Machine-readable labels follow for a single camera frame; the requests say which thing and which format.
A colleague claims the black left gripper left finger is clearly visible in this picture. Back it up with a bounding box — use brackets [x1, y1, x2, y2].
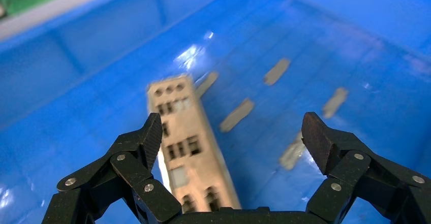
[41, 112, 183, 224]

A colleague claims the silver metal I/O shield plate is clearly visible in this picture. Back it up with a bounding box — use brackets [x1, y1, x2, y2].
[146, 74, 242, 214]

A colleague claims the grey tape strip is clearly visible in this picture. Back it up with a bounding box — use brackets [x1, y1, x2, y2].
[278, 131, 307, 171]
[219, 98, 256, 133]
[322, 86, 350, 120]
[263, 57, 291, 86]
[196, 71, 220, 99]

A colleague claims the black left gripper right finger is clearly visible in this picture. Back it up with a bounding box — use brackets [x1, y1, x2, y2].
[300, 111, 431, 224]

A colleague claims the blue plastic tray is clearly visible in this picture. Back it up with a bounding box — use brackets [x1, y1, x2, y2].
[0, 0, 431, 224]

